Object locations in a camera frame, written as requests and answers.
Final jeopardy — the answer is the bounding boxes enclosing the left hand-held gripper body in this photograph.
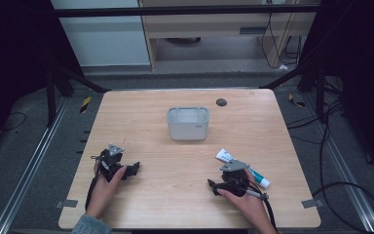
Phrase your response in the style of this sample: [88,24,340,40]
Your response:
[91,142,126,183]

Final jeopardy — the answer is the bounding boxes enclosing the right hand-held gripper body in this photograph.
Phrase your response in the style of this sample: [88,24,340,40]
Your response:
[219,159,251,198]

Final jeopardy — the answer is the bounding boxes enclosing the white toothpaste tube teal label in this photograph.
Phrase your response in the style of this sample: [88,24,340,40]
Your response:
[215,147,271,189]

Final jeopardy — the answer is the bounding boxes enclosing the white plastic bin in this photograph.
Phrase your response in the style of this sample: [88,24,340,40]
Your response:
[166,106,210,141]

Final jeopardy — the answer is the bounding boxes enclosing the person's left hand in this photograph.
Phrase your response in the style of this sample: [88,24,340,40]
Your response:
[85,160,128,219]

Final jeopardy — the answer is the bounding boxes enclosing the person's right hand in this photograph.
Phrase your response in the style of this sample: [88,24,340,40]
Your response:
[216,168,273,229]

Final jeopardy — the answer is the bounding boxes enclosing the yellow black striped tape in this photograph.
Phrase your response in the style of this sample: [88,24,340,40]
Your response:
[79,96,93,114]
[287,93,306,108]

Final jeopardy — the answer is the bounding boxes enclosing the black metal stand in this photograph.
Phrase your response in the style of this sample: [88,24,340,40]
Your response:
[44,57,111,129]
[259,59,328,124]

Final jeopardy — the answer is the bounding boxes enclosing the white cabinet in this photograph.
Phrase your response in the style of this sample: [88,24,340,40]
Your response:
[50,0,151,68]

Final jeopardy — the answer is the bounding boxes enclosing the black curtain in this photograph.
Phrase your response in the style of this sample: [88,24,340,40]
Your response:
[296,0,374,183]
[0,0,86,160]

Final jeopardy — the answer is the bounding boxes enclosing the light wooden desk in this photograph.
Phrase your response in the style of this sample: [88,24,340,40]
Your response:
[137,0,321,72]

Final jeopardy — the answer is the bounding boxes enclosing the silver cable plug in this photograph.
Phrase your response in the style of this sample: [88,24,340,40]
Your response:
[244,189,270,201]

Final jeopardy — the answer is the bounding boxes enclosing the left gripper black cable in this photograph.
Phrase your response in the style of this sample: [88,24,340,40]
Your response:
[84,174,102,212]

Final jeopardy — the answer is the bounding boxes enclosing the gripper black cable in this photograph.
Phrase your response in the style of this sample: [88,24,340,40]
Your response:
[84,174,102,212]
[246,180,278,232]

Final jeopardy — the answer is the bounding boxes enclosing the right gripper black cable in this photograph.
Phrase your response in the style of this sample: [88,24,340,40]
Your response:
[246,180,278,232]

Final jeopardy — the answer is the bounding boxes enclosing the aluminium floor rail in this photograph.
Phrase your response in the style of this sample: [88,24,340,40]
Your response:
[304,92,374,234]
[0,97,70,234]

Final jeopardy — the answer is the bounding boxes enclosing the black floor cable loop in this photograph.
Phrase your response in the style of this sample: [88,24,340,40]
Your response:
[285,97,374,234]

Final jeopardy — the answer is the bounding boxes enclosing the thin black floor cable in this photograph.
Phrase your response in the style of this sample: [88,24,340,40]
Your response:
[0,111,27,135]

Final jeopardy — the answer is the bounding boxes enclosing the black hanging desk cables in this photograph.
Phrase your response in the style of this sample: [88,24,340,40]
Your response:
[260,12,304,70]

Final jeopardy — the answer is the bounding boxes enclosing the black horizontal frame bar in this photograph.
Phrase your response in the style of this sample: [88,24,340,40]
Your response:
[53,4,321,20]

